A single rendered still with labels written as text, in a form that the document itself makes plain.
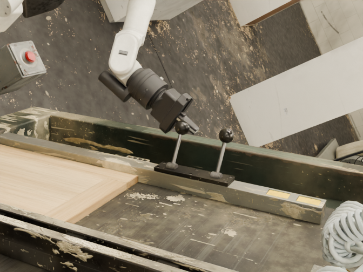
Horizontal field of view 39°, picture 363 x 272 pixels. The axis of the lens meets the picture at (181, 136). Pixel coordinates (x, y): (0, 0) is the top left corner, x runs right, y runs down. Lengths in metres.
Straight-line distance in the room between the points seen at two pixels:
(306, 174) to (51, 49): 2.27
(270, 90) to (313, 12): 4.50
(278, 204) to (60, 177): 0.54
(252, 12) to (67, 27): 3.13
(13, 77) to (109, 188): 0.65
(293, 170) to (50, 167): 0.65
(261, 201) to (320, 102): 3.73
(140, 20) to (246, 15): 4.91
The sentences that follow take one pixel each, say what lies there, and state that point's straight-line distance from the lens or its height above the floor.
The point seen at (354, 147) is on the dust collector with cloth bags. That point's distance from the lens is 7.05.
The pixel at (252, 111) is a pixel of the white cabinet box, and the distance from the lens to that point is 5.09.
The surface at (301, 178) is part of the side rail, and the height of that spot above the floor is 1.62.
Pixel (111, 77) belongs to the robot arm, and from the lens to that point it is 1.37.
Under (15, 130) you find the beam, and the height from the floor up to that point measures 0.90.
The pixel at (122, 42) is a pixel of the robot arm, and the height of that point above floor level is 1.39.
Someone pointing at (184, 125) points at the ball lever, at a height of 1.46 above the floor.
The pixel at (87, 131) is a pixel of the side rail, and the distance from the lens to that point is 1.68.
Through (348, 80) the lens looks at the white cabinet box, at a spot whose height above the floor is 1.13.
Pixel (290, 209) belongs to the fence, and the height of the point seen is 1.65.
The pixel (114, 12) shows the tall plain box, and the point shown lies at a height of 0.10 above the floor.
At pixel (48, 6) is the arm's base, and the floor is 1.31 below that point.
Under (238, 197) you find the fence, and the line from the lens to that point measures 1.21.
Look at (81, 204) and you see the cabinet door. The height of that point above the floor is 1.29.
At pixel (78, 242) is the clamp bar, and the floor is 1.45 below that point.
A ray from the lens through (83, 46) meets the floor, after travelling 3.61.
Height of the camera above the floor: 2.09
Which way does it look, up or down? 30 degrees down
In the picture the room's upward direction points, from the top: 67 degrees clockwise
